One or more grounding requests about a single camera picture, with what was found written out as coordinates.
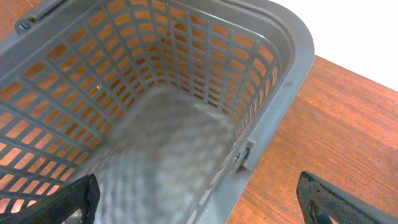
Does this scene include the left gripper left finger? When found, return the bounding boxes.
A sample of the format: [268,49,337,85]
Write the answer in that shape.
[1,174,100,223]

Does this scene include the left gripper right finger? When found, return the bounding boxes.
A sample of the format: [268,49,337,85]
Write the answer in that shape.
[296,171,397,224]

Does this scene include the grey plastic mesh basket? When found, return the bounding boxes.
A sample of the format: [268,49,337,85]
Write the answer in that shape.
[1,0,315,223]

